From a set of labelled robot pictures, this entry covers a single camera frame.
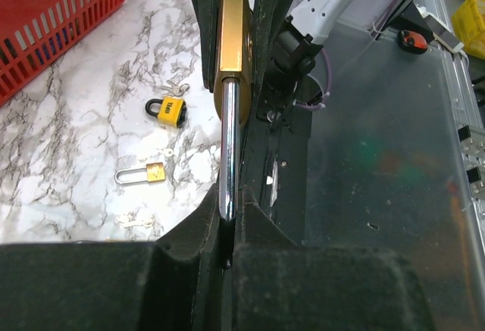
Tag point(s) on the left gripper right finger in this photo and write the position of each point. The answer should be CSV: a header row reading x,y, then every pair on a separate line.
x,y
278,285

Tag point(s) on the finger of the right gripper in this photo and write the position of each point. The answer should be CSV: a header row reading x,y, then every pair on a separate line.
x,y
275,71
206,14

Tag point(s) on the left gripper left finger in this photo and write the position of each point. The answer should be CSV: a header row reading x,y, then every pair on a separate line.
x,y
172,283

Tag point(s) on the brass padlock with key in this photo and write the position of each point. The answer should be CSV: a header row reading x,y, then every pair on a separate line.
x,y
232,94

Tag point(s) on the silver keys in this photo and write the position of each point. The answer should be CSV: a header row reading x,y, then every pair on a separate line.
x,y
176,89

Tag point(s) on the small brass long-shackle padlock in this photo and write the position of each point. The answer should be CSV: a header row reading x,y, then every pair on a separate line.
x,y
148,173

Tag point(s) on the small silver key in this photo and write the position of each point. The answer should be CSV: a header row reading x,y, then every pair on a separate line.
x,y
167,152

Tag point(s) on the yellow padlock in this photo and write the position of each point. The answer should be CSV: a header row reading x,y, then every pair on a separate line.
x,y
168,111

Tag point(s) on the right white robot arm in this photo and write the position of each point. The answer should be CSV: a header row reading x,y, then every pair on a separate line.
x,y
312,21

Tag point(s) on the orange black tool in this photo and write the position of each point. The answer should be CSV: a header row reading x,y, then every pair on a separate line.
x,y
412,42

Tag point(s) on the red plastic basket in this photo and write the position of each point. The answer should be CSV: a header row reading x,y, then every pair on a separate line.
x,y
35,33

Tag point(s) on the yellow crate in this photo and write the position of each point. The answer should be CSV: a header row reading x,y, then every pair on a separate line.
x,y
468,24

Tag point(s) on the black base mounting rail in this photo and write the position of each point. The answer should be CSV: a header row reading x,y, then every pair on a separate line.
x,y
275,155

